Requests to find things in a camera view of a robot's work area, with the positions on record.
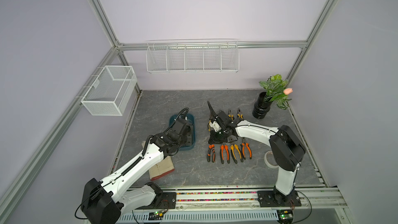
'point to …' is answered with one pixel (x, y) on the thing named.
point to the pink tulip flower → (287, 91)
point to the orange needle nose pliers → (243, 146)
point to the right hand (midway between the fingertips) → (208, 141)
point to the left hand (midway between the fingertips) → (188, 136)
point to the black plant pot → (261, 107)
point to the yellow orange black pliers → (233, 154)
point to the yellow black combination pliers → (231, 115)
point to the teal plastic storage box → (189, 117)
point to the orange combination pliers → (222, 153)
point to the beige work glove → (163, 168)
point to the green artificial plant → (274, 86)
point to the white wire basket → (109, 94)
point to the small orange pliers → (211, 146)
